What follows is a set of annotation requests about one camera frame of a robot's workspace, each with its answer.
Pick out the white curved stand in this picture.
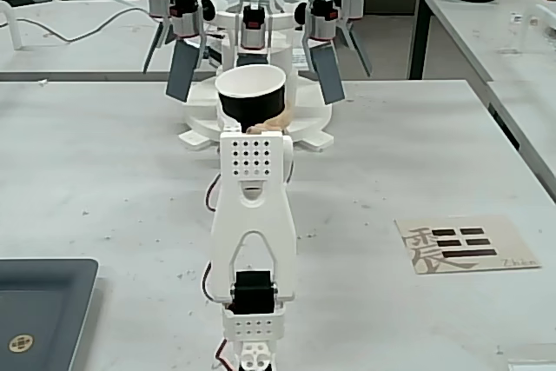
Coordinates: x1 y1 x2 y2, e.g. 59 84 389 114
0 0 23 51

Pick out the black paper cup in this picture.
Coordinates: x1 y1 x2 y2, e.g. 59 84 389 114
215 63 288 129

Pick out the round beige patterned token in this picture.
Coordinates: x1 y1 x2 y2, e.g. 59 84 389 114
9 333 34 355

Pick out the white carousel dispenser base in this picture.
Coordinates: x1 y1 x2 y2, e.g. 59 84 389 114
177 9 335 153

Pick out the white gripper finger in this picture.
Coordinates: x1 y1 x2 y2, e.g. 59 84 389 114
215 103 243 133

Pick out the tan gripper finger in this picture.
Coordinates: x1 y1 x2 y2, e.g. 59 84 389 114
245 100 295 135

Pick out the printed paper mat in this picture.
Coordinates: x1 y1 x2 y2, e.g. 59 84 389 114
394 214 543 276

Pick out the grey hanging panel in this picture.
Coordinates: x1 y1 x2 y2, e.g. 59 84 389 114
236 54 268 70
309 43 347 106
338 20 374 78
165 39 198 104
142 18 169 75

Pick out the red black arm cable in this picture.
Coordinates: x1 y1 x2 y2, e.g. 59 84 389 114
199 172 236 371

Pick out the grey tray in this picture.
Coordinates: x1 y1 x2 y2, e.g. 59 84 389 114
0 257 100 371

